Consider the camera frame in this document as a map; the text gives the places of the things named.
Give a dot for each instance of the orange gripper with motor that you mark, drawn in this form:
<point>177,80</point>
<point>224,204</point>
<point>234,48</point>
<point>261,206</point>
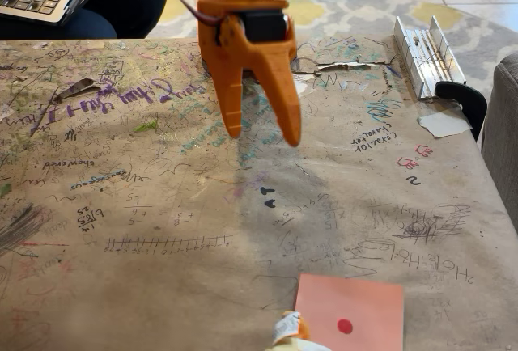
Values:
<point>265,49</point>

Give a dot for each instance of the small red round object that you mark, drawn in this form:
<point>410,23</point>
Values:
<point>345,326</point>

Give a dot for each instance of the white tape patch, oval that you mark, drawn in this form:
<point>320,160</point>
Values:
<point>301,85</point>

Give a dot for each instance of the grey yellow patterned rug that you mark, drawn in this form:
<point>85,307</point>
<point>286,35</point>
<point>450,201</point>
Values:
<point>364,11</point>

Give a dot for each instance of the person in blue clothing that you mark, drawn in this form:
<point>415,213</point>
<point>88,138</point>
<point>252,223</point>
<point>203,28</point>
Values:
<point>125,7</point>

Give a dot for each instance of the grey torn paper scrap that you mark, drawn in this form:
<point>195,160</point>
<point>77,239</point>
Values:
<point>75,88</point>

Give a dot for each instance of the brown scribbled paper table cover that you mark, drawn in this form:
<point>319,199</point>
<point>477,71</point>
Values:
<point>162,254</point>

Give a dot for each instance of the white tape patch, angular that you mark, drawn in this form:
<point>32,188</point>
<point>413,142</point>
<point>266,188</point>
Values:
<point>443,123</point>

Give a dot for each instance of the pink sticky note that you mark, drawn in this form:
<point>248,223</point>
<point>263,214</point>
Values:
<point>364,298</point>

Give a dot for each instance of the aluminium rail profile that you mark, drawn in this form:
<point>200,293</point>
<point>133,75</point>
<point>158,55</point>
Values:
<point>427,56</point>

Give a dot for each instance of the black curved bracket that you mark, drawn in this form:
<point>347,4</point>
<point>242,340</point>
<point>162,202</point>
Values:
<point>471,100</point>

